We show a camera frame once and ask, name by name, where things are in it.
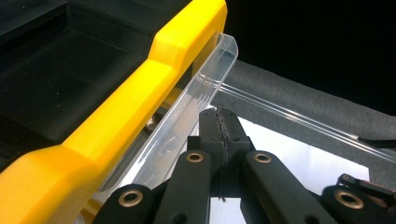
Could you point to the yellow black drawer organizer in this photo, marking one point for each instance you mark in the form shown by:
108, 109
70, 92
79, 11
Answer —
124, 102

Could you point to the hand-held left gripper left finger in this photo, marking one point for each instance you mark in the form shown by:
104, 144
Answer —
211, 130

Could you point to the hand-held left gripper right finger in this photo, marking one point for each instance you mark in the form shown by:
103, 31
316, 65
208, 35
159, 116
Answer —
233, 137

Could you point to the clear plastic drawer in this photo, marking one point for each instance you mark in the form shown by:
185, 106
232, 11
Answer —
199, 87

